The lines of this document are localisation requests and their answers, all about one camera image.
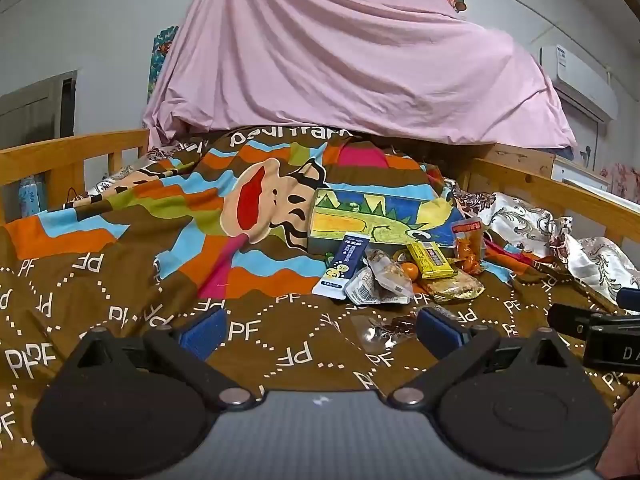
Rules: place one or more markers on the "person's right hand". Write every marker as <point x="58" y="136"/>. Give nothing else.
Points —
<point x="625" y="435"/>

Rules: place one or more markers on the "clear candy wrapper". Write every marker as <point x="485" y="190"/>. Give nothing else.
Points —
<point x="385" y="330"/>

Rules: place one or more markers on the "grey door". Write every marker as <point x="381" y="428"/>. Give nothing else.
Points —
<point x="30" y="110"/>

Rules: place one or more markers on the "colourful drawn tin tray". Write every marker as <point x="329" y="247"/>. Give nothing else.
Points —
<point x="375" y="215"/>

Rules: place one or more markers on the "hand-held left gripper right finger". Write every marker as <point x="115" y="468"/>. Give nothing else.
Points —
<point x="442" y="332"/>

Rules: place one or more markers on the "golden rice crisp packet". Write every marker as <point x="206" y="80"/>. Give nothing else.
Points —
<point x="450" y="287"/>

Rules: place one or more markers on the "wooden bed frame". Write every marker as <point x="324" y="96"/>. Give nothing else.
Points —
<point x="75" y="147"/>

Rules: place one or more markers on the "yellow snack packet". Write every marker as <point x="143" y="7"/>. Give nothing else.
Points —
<point x="430" y="260"/>

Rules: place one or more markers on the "floral curtain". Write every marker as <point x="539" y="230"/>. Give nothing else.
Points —
<point x="625" y="180"/>

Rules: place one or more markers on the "clear granola bar packet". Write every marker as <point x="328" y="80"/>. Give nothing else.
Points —
<point x="385" y="270"/>

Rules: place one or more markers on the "white snack packet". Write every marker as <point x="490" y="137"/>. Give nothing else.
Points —
<point x="362" y="287"/>

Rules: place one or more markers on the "tangerine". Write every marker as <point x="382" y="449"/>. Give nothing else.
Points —
<point x="411" y="271"/>

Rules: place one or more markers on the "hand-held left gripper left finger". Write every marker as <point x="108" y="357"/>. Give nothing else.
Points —
<point x="202" y="335"/>

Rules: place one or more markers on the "blue patterned bottle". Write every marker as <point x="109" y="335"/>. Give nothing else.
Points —
<point x="27" y="197"/>

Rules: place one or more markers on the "dark blue sachet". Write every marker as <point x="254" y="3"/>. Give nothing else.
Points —
<point x="345" y="265"/>

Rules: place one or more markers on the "white air conditioner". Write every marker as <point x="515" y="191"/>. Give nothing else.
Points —
<point x="575" y="77"/>

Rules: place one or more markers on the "pink bed sheet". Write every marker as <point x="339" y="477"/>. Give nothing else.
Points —
<point x="325" y="60"/>

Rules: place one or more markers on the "floral satin quilt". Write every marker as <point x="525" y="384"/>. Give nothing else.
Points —
<point x="525" y="220"/>

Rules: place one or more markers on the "red orange snack packet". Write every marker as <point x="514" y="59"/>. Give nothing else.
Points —
<point x="467" y="250"/>

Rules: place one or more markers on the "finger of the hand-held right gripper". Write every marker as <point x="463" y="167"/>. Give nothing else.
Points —
<point x="567" y="317"/>
<point x="630" y="299"/>

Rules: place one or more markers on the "cartoon printed blanket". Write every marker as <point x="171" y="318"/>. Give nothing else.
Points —
<point x="125" y="260"/>

